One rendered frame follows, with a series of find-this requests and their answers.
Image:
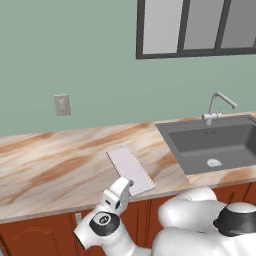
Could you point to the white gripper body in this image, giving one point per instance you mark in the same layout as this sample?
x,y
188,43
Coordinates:
x,y
121,192

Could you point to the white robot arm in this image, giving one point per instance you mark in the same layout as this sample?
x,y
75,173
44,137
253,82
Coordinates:
x,y
186,230

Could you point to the grey kitchen sink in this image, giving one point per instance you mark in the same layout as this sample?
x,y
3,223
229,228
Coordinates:
x,y
213,146

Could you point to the silver sink tap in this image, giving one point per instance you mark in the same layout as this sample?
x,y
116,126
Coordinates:
x,y
213,106

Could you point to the dark framed window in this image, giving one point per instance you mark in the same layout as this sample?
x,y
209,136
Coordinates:
x,y
181,26

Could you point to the grey wall socket plate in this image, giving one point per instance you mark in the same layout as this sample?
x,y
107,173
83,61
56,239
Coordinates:
x,y
62,104

